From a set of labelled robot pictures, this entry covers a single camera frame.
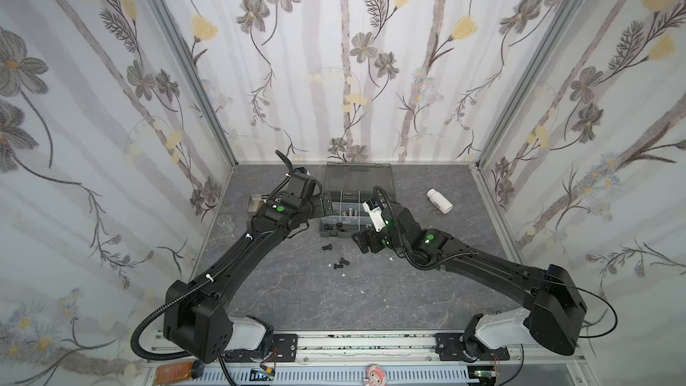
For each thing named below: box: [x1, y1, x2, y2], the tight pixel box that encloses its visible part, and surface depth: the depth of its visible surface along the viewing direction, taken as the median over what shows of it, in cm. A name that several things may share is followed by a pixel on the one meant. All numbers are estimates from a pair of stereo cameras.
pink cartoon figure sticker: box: [362, 363, 387, 386], surface depth 69 cm
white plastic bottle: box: [426, 187, 454, 215], surface depth 106 cm
